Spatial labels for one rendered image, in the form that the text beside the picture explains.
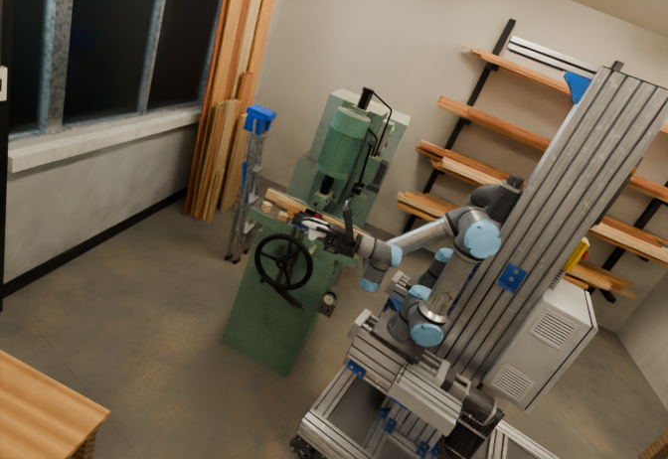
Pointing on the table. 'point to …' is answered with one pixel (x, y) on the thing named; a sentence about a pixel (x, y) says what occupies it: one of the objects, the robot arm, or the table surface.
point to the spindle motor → (342, 143)
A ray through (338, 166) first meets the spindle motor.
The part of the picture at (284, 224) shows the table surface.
